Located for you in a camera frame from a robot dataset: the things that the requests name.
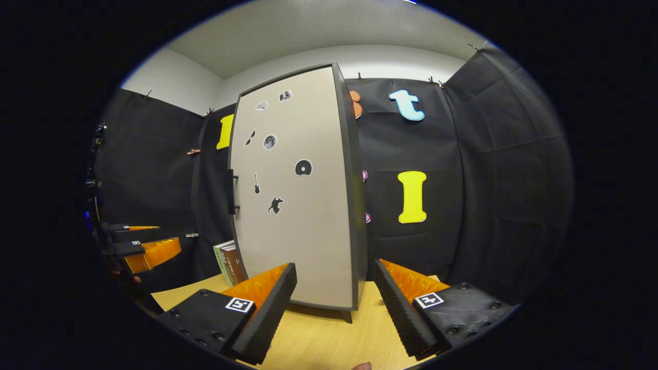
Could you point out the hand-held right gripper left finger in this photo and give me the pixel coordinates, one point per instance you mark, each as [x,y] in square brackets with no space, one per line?
[267,318]

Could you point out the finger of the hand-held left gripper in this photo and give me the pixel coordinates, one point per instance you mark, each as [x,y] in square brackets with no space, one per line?
[136,235]
[126,249]

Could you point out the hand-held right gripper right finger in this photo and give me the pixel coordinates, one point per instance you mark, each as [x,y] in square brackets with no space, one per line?
[398,313]

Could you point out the beige cabinet door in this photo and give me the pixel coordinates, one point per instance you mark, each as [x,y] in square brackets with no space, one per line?
[308,246]

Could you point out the grey cabinet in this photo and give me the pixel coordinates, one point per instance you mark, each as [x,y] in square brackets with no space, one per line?
[357,205]

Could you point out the thick brown book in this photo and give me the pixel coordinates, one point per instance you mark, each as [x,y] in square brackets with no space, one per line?
[239,270]

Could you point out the thin brown book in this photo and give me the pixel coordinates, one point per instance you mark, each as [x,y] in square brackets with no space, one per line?
[228,275]

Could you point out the black equipment stand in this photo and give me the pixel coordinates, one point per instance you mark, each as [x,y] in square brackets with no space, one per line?
[95,182]

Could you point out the black backdrop cloth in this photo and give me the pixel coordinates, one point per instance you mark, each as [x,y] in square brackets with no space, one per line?
[488,205]

